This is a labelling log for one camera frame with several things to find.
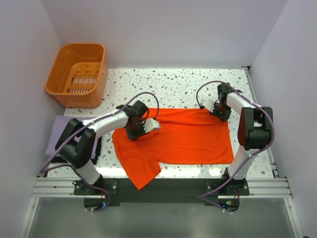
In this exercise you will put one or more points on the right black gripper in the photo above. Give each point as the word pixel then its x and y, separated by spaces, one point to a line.
pixel 224 118

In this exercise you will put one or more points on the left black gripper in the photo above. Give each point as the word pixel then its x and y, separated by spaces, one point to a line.
pixel 132 137

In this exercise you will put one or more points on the orange t shirt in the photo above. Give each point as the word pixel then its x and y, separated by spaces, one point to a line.
pixel 186 137

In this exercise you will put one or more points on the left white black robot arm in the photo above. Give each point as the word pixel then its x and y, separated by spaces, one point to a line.
pixel 76 143

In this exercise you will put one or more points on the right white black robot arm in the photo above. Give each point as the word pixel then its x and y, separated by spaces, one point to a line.
pixel 256 131

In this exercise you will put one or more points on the folded lavender t shirt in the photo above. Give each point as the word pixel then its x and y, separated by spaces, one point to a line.
pixel 57 129

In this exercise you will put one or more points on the orange plastic basket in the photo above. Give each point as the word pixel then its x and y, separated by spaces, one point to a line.
pixel 78 75

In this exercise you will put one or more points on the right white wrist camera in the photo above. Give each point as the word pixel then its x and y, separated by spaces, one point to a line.
pixel 208 104

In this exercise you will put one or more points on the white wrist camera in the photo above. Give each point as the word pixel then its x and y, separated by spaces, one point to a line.
pixel 150 125
pixel 208 104

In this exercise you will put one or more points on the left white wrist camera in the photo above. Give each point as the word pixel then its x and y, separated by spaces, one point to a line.
pixel 150 125

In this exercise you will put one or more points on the aluminium table edge rail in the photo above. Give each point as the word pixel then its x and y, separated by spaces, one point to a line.
pixel 263 165

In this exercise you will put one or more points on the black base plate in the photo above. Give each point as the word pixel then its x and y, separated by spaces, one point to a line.
pixel 182 190

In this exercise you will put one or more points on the aluminium front rail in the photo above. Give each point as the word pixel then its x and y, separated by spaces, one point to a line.
pixel 258 187

